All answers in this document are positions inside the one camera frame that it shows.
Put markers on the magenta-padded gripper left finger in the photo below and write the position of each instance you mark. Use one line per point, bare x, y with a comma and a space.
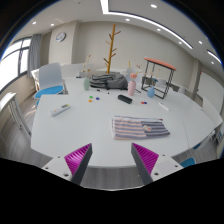
77, 160

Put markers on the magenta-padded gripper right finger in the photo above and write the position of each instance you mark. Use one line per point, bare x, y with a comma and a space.
146, 160

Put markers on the pink and grey striped towel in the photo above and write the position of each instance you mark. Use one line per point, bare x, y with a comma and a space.
133, 128

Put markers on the white remote control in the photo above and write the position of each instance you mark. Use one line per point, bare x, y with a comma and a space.
60, 110

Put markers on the white bar-shaped eraser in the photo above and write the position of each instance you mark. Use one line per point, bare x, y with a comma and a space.
163, 106

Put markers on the green round magnet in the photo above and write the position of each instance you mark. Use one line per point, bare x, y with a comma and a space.
91, 97

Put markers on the black rectangular box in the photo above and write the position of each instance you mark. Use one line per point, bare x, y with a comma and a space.
125, 99

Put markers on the blue vase with dried stems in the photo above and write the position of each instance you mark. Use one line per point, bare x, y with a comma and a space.
151, 92

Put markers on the pink vase with flowers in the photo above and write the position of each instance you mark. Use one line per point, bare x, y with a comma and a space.
132, 88

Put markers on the black marker pen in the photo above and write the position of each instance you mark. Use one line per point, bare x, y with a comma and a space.
102, 91

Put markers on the green vase with dried stems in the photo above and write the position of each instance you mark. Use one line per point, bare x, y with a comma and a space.
86, 84

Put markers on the grey backpack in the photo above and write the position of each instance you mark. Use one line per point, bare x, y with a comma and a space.
111, 81

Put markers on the white chair with blue seat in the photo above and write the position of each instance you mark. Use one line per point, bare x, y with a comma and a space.
50, 78

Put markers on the white side desk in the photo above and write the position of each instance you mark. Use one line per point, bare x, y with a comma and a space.
8, 100

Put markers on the black-framed orange-topped side table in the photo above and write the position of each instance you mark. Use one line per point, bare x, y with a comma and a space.
160, 62

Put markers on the grey curtain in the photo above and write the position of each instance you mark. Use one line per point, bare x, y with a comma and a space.
34, 55

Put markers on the yellow wooden coat stand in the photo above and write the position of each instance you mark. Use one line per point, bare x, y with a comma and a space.
111, 50

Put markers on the window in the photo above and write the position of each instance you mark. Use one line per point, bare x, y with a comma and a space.
8, 66

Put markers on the ceiling lights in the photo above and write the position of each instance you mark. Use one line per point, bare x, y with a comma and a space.
153, 6

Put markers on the round wall clock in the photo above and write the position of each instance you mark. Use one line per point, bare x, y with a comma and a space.
60, 37

